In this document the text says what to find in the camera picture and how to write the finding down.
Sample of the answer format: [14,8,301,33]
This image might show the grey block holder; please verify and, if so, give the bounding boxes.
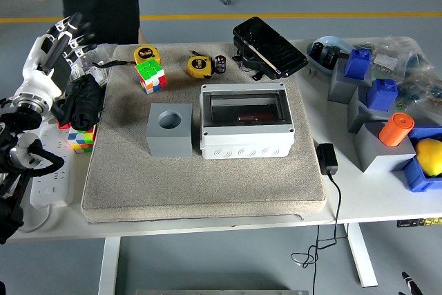
[347,86,394,133]
[327,57,373,104]
[352,121,417,173]

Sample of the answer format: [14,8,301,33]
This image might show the yellow lemon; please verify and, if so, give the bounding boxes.
[414,137,442,177]

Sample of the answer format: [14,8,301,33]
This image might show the black power adapter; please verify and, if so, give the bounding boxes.
[316,142,339,175]

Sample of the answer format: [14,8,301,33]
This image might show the blue storage bin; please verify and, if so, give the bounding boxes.
[400,125,442,192]

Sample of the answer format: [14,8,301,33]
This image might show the black adapter cord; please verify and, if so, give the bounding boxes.
[291,172,349,295]

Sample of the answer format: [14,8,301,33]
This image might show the small colourful puzzle cube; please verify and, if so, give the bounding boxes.
[67,125,97,154]

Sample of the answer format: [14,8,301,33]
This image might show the blue block battery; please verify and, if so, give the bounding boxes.
[344,48,371,80]
[366,78,398,111]

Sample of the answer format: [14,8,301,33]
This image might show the light blue bowl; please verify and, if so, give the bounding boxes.
[306,35,356,75]

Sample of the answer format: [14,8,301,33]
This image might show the clear bag of parts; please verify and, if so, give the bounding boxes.
[395,65,442,126]
[352,36,431,80]

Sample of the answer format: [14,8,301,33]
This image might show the black plastic case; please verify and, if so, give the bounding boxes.
[231,16,309,80]

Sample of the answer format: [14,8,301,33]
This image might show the clear bags with switches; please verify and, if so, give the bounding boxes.
[68,43,120,88]

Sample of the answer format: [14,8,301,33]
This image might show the orange cylinder battery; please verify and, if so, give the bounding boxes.
[378,112,414,147]
[236,112,273,124]

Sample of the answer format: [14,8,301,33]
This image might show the white junction box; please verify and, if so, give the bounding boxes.
[199,82,296,160]

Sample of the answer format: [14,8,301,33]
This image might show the grey block with round hole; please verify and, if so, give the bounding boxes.
[145,102,193,158]

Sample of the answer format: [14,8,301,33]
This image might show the yellow tape measure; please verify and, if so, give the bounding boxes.
[133,45,162,67]
[187,50,214,78]

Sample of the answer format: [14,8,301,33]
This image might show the large colourful puzzle cube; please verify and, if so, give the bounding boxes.
[133,59,169,95]

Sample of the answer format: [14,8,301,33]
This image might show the folded black umbrella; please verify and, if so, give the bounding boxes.
[51,73,106,131]

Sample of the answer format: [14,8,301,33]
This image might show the white table leg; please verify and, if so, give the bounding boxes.
[98,238,122,295]
[345,222,379,288]

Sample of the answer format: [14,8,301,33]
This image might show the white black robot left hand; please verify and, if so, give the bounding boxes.
[15,11,98,108]

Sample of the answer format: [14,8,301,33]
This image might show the black wrist strap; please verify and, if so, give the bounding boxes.
[91,60,137,69]

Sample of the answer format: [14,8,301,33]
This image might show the grey-brown mat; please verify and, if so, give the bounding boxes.
[81,41,327,224]

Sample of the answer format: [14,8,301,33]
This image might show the white power strip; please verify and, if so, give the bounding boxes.
[29,125,75,209]

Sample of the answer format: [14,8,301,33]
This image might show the black table control panel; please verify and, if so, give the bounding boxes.
[396,217,442,229]

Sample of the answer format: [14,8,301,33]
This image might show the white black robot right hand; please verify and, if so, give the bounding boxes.
[400,271,424,295]

